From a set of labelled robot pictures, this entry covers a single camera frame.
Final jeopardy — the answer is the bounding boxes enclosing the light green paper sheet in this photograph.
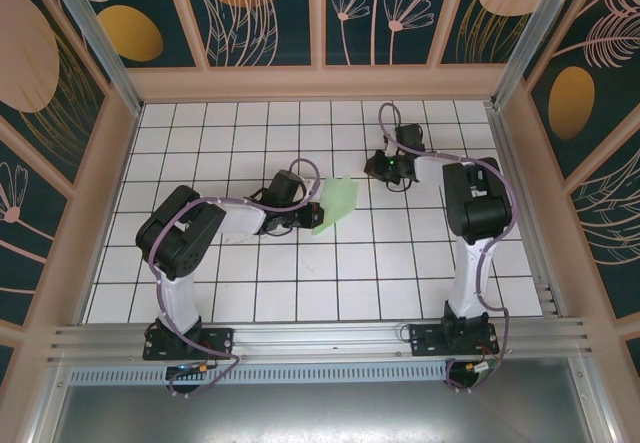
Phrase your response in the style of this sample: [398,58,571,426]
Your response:
[309,175,361,237]

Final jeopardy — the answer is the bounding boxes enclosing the grey metal sheet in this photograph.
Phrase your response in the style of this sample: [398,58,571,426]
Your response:
[29,355,614,443]

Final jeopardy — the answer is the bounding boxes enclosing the small green circuit board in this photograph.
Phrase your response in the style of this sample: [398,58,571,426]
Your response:
[462,357,501,377]
[164,361,219,379]

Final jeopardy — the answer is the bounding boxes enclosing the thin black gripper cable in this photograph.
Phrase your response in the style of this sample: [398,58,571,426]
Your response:
[384,175,419,194]

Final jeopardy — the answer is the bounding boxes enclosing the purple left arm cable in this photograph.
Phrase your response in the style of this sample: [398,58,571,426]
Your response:
[147,157,321,399]

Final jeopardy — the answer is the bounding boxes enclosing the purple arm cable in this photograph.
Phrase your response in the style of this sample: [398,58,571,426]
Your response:
[377,101,519,394]
[147,157,321,399]

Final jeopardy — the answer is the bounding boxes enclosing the long aluminium mounting rail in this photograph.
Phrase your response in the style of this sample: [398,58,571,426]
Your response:
[47,316,594,368]

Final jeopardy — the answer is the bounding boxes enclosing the aluminium side rail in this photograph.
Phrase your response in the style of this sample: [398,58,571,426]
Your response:
[487,105,569,317]

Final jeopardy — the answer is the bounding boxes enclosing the slotted grey cable duct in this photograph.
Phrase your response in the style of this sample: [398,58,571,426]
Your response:
[67,360,451,387]

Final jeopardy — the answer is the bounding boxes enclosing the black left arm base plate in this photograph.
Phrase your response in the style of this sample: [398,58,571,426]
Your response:
[143,326,236,362]

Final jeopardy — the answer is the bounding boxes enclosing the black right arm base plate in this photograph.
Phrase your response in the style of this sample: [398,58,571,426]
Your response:
[408,323,501,359]

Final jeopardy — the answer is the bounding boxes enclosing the aluminium frame post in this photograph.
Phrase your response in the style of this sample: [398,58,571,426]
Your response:
[489,0,569,109]
[39,0,146,117]

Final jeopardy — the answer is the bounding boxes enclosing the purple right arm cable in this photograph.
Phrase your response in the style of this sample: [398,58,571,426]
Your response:
[377,101,519,394]

